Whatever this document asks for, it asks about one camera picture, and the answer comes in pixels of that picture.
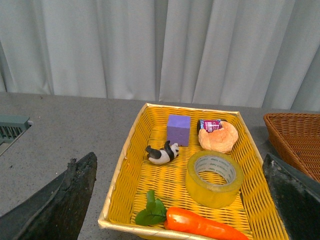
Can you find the purple foam block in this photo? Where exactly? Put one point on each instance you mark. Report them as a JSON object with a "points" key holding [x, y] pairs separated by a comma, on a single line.
{"points": [[178, 129]]}

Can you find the yellow woven basket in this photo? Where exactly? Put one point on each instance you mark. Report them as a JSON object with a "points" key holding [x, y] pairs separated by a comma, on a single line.
{"points": [[253, 212]]}

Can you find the grey green plastic crate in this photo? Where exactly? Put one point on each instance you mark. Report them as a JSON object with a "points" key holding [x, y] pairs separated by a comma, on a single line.
{"points": [[11, 128]]}

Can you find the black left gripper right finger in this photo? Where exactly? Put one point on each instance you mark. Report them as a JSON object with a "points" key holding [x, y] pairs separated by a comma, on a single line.
{"points": [[296, 197]]}

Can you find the small pink labelled can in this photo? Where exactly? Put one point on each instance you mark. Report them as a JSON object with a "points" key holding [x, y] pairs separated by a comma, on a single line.
{"points": [[209, 125]]}

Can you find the toy panda figure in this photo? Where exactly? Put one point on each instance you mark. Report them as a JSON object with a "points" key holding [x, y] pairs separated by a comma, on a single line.
{"points": [[163, 155]]}

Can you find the orange toy carrot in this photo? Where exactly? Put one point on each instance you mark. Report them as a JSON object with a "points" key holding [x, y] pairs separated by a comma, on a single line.
{"points": [[185, 221]]}

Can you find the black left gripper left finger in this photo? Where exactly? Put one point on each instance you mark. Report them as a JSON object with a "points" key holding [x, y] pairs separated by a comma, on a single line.
{"points": [[58, 210]]}

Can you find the toy bread roll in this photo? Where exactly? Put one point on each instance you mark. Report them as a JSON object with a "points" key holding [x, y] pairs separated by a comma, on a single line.
{"points": [[221, 140]]}

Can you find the yellow packing tape roll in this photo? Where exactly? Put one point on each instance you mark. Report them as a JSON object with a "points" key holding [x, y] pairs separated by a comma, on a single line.
{"points": [[209, 194]]}

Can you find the brown wicker basket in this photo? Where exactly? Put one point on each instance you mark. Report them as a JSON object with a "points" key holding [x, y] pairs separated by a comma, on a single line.
{"points": [[296, 138]]}

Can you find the white pleated curtain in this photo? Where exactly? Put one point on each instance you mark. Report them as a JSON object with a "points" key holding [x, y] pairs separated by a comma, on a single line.
{"points": [[250, 53]]}

